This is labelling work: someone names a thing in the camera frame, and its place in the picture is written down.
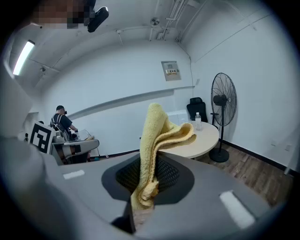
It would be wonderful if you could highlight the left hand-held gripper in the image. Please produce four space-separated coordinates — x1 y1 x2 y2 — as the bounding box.
30 120 100 165

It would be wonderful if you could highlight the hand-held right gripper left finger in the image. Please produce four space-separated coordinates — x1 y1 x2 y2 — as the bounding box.
14 151 141 240

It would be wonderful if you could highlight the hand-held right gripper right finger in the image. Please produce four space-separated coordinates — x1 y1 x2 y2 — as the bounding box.
135 151 278 240

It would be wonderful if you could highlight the yellow cloth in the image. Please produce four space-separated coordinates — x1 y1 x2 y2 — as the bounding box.
130 102 197 211

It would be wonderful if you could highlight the clear water bottle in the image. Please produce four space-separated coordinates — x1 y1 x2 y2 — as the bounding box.
195 112 203 131

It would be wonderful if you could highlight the black office chair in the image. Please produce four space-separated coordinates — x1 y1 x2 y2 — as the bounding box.
186 97 220 125

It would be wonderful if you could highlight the black standing fan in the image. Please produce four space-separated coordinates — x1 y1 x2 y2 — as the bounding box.
209 72 238 163

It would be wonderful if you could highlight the ceiling light tube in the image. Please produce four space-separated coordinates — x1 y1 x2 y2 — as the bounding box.
12 39 36 76

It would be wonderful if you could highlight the grey electrical panel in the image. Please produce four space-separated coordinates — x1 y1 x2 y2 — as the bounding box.
161 60 182 82

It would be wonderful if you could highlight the grey wall cable trunking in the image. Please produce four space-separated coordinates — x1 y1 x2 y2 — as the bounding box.
67 85 195 120

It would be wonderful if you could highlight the black head-mounted camera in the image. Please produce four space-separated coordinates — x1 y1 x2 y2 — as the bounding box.
87 6 110 33

